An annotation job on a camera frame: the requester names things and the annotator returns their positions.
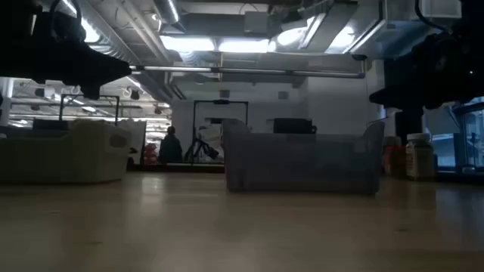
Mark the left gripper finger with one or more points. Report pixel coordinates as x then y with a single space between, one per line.
109 68

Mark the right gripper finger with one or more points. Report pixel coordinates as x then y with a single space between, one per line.
401 96

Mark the tan-lid spice jar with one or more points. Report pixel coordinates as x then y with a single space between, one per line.
391 140

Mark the white-cap spice jar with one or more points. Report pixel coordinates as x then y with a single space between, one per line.
419 158

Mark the tall black cabinet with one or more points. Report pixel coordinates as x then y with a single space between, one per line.
410 124

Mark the dark monitor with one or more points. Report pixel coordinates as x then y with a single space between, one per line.
49 124

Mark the white pillar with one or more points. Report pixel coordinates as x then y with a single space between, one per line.
5 106

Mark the white board panel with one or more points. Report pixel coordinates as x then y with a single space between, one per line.
137 140

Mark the ceiling light panel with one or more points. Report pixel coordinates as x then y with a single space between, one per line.
187 43
244 46

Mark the red bundle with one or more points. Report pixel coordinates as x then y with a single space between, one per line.
151 155

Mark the person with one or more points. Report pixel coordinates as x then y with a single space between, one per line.
170 149

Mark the black printer box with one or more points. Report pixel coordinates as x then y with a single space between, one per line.
293 126

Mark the black tripod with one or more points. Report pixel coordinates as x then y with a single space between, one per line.
196 151

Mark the dark translucent plastic bin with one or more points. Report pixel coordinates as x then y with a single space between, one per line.
302 166

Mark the grey metal ceiling pipe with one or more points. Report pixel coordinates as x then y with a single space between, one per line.
246 70

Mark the dome security camera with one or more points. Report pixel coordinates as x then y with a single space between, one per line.
359 57

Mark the glass window wall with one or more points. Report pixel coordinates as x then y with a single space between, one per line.
472 136

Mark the round silver air duct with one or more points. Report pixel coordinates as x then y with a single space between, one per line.
166 10

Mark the black metal rig frame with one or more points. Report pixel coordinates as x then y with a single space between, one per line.
221 102

